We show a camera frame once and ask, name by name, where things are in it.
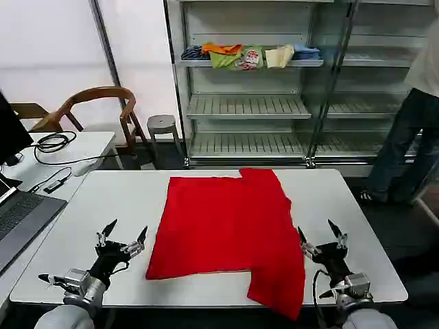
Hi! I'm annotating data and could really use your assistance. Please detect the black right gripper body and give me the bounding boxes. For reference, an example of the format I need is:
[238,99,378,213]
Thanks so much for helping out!
[310,241,354,285]

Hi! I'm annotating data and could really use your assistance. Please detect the black coiled cable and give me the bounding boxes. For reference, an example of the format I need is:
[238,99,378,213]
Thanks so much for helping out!
[33,131,121,166]

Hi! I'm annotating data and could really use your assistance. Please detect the brown wooden chair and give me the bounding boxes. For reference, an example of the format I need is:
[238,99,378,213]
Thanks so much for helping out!
[10,102,51,133]

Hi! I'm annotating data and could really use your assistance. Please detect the white side desk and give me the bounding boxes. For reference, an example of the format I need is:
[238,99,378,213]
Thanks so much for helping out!
[0,131,124,179]

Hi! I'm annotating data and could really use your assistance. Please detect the grey round stool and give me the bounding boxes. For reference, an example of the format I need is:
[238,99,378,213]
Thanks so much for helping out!
[146,114,185,157]

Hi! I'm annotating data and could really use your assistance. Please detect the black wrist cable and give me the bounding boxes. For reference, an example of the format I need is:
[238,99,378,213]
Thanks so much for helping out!
[311,269,332,329]

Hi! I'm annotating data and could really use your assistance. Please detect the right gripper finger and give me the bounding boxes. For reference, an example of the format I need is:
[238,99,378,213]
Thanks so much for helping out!
[327,219,348,249]
[296,226,322,264]

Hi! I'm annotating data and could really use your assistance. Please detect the silver metal frame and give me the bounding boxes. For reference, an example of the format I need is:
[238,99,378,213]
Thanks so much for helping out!
[410,164,439,221]

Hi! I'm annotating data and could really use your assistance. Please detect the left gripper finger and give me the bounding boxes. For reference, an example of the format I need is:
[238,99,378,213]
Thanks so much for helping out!
[123,226,149,258]
[96,219,118,248]

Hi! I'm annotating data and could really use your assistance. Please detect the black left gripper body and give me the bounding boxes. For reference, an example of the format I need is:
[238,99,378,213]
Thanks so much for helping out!
[89,241,133,285]

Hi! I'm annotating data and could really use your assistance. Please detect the brown wooden armchair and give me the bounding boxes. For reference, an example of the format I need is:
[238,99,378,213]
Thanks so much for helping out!
[32,86,148,162]

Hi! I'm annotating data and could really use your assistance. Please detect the dark grey laptop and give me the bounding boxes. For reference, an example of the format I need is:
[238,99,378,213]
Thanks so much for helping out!
[0,178,69,275]

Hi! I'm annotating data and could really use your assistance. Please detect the red shirt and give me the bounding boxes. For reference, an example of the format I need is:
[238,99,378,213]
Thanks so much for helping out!
[145,167,307,322]

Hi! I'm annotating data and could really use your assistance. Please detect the black adapter with cable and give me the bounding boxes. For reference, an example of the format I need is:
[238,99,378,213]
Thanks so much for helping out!
[29,167,73,195]

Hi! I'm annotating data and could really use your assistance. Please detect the black monitor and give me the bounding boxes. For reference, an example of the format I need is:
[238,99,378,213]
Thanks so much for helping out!
[0,89,35,167]

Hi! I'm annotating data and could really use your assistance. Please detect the grey shelf with folded clothes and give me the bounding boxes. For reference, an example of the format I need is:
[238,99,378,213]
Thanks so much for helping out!
[163,0,335,169]

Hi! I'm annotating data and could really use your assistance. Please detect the black metal pole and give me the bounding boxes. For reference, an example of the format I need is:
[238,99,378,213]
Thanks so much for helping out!
[91,0,121,90]

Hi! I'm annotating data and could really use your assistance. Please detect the empty grey metal shelf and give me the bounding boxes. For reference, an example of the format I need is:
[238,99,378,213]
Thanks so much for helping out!
[305,0,433,169]

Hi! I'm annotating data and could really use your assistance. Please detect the person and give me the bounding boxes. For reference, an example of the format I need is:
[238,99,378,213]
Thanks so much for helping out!
[359,32,439,206]

